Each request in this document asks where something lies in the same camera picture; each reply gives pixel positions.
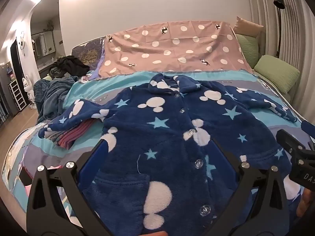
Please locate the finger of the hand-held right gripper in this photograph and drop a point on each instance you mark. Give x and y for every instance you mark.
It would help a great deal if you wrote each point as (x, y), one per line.
(309, 129)
(288, 141)

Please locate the tan pillow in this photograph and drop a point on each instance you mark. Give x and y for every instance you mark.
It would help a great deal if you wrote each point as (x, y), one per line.
(247, 27)

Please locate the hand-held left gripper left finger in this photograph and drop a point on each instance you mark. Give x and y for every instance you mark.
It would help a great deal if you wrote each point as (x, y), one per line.
(94, 158)

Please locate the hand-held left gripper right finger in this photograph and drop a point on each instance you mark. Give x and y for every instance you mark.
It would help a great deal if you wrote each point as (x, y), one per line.
(225, 159)

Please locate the dark printed blanket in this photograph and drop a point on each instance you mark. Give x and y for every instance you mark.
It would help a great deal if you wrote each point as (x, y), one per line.
(88, 51)

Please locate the ribbed green pillow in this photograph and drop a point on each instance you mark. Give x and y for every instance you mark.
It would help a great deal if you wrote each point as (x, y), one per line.
(248, 49)

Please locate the black floor lamp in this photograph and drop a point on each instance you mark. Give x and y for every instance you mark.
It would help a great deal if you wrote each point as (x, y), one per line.
(279, 5)

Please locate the hanging green plant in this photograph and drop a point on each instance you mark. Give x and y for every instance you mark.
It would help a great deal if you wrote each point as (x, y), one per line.
(50, 25)

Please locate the person's right hand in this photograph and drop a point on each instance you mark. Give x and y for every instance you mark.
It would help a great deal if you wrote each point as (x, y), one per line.
(304, 201)

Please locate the pink polka dot sheet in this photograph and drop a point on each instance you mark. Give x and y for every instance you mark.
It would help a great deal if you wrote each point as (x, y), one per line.
(172, 41)

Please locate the dark clothes pile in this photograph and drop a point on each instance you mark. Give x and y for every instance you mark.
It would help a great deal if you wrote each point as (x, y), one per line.
(69, 65)

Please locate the white shelf rack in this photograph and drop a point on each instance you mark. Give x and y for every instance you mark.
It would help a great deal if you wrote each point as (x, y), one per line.
(18, 95)

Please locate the grey refrigerator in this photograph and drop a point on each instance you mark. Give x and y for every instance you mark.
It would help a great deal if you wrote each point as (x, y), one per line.
(5, 91)

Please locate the cyan lavender striped blanket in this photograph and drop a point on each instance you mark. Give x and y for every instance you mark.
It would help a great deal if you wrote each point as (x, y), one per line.
(93, 89)

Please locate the grey-blue fleece blanket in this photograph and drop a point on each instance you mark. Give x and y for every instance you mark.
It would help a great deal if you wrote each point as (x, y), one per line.
(49, 95)

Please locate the mirror cabinet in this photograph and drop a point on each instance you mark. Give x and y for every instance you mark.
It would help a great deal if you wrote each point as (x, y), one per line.
(43, 44)

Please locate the stack of folded clothes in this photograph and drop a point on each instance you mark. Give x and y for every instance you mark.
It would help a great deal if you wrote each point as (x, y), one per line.
(71, 134)

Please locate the beige pleated curtain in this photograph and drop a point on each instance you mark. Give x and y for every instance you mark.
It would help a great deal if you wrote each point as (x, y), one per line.
(297, 29)

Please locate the navy fleece star print jacket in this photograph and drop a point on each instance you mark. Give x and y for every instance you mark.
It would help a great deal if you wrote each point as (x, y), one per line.
(167, 152)

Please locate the smooth green pillow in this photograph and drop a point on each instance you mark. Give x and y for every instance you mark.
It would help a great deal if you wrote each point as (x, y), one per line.
(278, 72)

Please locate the white wall clock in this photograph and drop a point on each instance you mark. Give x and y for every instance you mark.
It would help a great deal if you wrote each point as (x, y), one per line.
(22, 41)

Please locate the white bear figure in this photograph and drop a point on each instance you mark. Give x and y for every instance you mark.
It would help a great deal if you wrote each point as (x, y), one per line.
(29, 88)

